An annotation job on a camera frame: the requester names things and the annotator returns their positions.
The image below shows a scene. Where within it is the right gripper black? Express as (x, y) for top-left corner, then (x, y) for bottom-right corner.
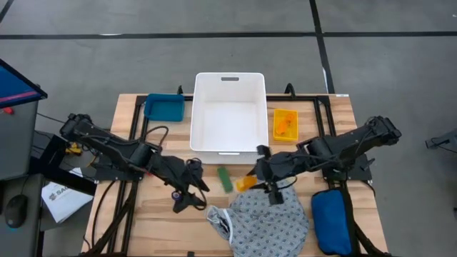
(253, 144), (301, 207)

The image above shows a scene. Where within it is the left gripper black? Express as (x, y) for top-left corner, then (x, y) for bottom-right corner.
(166, 158), (211, 215)

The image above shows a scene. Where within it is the green bandage roll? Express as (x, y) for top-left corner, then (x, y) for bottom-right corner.
(216, 166), (234, 194)

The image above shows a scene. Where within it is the grey patterned hospital gown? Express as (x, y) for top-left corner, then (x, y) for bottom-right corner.
(206, 178), (310, 257)

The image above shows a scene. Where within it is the white plastic basket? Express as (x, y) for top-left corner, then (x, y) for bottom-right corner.
(189, 71), (270, 166)

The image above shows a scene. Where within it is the yellow plastic tray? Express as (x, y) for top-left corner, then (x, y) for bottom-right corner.
(273, 108), (300, 142)

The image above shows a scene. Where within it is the blue fabric pouch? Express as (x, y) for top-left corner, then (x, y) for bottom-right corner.
(311, 188), (354, 256)

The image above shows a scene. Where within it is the blue plastic tray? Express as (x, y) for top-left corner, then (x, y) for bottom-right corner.
(143, 93), (186, 123)

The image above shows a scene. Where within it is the yellow clamp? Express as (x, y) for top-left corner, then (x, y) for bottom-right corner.
(65, 141), (84, 156)

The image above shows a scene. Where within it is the white paper booklet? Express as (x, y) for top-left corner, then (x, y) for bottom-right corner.
(41, 167), (94, 224)

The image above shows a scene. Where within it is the grey side desk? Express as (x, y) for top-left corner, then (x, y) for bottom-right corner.
(0, 174), (46, 257)

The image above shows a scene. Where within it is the black computer mouse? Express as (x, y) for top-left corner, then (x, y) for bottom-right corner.
(4, 194), (29, 229)

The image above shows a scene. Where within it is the grey cabinet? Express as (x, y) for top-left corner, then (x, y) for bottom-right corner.
(0, 101), (40, 181)

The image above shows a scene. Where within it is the monitor with blue screen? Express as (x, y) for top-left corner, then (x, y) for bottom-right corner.
(0, 59), (49, 110)

